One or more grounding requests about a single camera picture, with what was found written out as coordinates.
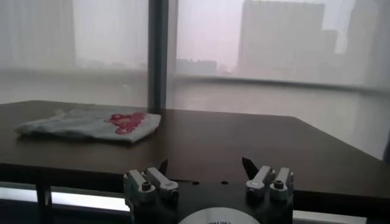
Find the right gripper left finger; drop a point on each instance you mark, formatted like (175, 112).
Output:
(152, 182)

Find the black table leg frame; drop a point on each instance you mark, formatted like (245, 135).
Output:
(44, 201)

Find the white t-shirt with red print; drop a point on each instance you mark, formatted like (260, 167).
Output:
(91, 124)

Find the dark vertical window post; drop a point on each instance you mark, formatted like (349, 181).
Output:
(158, 54)

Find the grey handrail behind glass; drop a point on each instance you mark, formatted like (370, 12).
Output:
(274, 82)

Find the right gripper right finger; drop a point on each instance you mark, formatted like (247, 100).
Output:
(268, 181)

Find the slanted dark window frame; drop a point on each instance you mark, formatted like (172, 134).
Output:
(387, 149)

